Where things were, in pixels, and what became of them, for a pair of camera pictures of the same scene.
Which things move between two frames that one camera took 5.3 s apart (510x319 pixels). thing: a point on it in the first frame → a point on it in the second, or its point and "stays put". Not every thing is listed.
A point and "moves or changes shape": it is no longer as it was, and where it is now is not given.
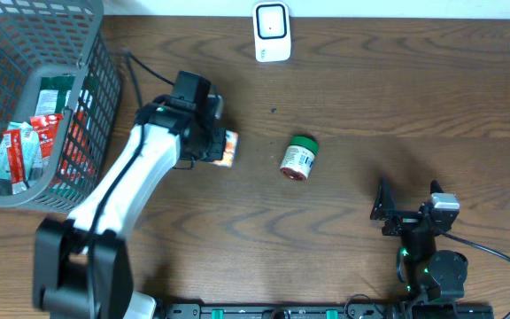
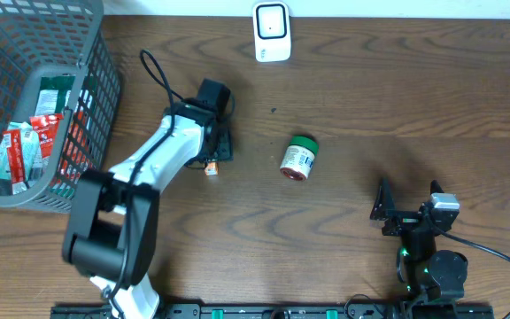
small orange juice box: x=231 y=143 moves or changes shape
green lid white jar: x=299 y=157 stays put
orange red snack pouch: x=46 y=125 stays put
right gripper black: x=386 y=206 stays put
